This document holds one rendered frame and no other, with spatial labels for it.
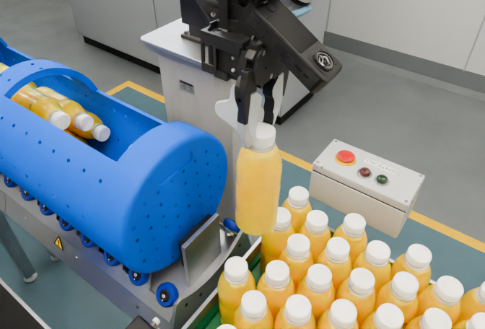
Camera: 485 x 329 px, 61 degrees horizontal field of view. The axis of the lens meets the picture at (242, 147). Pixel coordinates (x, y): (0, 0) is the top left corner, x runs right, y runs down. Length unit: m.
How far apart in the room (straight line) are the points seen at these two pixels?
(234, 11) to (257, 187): 0.24
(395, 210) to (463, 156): 2.06
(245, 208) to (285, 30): 0.27
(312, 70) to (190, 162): 0.36
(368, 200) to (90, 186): 0.52
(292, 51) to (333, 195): 0.49
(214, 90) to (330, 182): 0.45
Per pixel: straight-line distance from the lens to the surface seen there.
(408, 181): 0.86
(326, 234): 0.79
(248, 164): 0.55
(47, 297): 2.10
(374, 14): 3.57
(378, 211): 0.85
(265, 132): 0.54
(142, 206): 0.69
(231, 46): 0.47
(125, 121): 1.04
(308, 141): 2.68
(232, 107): 0.52
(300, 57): 0.44
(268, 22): 0.45
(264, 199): 0.59
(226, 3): 0.48
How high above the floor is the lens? 1.66
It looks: 40 degrees down
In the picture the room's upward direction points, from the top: straight up
